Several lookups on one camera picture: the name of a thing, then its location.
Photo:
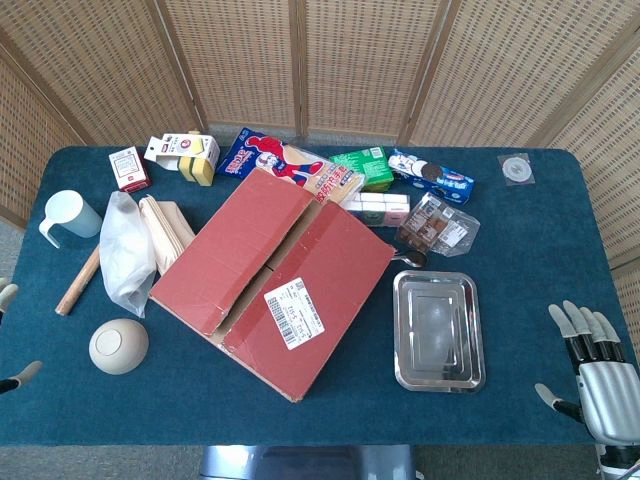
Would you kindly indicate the beige folded cloth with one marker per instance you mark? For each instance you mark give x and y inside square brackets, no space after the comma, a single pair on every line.
[170,230]

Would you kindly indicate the wooden rolling pin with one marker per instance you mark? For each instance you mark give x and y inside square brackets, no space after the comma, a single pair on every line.
[77,282]

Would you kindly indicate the white tissue pack row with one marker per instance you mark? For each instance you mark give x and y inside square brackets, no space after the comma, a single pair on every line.
[380,210]

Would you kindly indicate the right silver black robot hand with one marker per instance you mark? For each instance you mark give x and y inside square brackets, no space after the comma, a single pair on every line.
[607,395]

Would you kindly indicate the clear plastic bag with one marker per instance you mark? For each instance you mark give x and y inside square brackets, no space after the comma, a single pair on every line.
[125,250]

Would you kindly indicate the clear plastic pastry container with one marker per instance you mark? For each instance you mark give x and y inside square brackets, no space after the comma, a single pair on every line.
[440,225]

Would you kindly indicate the blue sandwich cookie package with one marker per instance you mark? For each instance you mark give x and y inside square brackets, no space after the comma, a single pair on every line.
[430,175]

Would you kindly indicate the small red white box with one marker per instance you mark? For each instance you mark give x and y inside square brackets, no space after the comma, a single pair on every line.
[129,169]

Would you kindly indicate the woven rattan folding screen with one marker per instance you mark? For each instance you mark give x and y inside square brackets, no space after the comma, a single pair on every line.
[375,60]

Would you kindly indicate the metal spoon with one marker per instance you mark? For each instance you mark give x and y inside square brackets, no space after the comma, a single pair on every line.
[415,259]

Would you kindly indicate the blue red snack bag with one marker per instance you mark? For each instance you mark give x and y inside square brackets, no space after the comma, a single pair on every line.
[280,160]

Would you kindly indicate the red brown cardboard box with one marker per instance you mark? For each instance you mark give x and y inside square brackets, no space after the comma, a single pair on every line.
[325,260]

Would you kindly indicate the green carton box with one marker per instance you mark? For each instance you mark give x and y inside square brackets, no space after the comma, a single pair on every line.
[365,165]

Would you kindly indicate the stainless steel rectangular tray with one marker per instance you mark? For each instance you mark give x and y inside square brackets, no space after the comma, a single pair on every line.
[440,330]

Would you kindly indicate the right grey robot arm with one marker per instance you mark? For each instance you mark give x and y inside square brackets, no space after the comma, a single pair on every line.
[620,462]

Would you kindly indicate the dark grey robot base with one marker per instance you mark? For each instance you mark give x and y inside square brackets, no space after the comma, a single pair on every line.
[310,462]

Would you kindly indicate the white box with sponge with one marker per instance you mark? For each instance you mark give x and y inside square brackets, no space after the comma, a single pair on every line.
[192,160]

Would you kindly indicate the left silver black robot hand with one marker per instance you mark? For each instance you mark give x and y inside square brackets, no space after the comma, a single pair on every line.
[7,295]

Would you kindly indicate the white plastic measuring cup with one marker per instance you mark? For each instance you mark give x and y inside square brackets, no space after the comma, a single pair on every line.
[70,215]

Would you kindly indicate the beige round bowl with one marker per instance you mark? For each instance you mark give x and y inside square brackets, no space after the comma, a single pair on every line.
[119,346]

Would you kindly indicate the round disc in clear bag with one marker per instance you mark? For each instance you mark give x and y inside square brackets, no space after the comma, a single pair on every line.
[516,169]

